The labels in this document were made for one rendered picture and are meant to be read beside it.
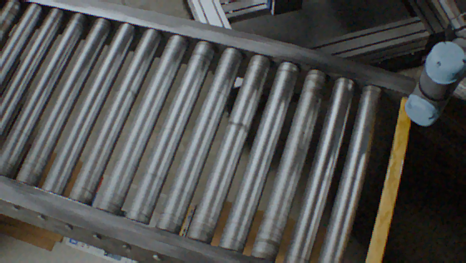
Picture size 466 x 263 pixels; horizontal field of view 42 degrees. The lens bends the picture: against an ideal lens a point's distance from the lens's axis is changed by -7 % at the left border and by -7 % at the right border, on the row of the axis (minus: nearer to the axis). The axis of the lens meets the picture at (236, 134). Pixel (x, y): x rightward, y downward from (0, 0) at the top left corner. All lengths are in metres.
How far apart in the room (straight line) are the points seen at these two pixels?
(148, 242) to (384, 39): 1.28
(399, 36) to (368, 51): 0.15
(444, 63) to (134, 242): 0.69
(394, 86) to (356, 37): 0.83
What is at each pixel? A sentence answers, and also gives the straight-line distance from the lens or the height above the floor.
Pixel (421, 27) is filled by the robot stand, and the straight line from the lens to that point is 2.33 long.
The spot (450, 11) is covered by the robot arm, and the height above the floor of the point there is 1.02.
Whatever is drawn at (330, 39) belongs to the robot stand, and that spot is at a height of 0.23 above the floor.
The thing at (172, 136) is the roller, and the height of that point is 0.80.
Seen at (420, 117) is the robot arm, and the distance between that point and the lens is 1.33.
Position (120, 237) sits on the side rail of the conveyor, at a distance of 1.26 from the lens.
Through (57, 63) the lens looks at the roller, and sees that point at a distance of 1.50.
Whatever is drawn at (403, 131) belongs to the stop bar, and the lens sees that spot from 1.36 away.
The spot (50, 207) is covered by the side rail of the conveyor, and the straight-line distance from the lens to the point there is 1.32.
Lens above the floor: 1.97
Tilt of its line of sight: 61 degrees down
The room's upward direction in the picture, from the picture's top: straight up
